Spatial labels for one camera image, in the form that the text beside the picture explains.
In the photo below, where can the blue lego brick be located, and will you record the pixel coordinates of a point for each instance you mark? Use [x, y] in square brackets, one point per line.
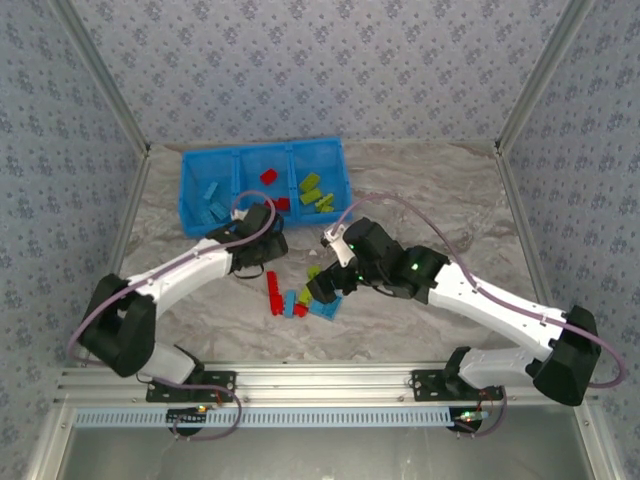
[290, 304]
[205, 217]
[327, 309]
[218, 210]
[210, 190]

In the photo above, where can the small red lego brick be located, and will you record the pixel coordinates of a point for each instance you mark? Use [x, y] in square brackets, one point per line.
[300, 310]

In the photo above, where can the small red square lego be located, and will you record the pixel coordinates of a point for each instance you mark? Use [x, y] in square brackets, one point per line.
[282, 203]

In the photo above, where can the long red lego brick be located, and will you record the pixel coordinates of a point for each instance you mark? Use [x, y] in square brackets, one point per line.
[272, 292]

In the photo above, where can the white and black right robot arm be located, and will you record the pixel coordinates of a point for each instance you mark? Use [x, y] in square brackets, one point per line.
[500, 305]

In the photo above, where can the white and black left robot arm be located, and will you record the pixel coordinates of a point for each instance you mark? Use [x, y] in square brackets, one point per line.
[180, 270]

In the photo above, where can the blue three-compartment plastic bin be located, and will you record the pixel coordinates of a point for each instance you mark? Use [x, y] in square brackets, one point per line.
[250, 155]

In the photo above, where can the sheet metal tray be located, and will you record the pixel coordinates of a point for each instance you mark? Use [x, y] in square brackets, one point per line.
[320, 455]

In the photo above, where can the right controller board with LED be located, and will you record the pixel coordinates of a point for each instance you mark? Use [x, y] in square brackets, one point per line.
[470, 420]

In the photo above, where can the controller board with led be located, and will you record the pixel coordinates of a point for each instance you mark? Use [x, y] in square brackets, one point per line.
[470, 420]
[187, 416]

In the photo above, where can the left controller board with LED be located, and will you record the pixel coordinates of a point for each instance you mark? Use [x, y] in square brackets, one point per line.
[187, 416]

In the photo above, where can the long aluminium extrusion rail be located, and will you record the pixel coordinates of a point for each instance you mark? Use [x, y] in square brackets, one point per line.
[320, 382]

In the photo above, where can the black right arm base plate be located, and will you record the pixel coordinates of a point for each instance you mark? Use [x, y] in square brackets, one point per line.
[425, 387]

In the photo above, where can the aluminium side rail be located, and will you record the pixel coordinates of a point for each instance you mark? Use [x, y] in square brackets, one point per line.
[132, 210]
[520, 225]

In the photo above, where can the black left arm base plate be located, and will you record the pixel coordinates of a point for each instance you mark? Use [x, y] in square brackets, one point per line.
[220, 387]

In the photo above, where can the slanted aluminium frame post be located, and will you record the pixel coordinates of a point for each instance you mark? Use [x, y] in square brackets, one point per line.
[545, 75]
[100, 75]

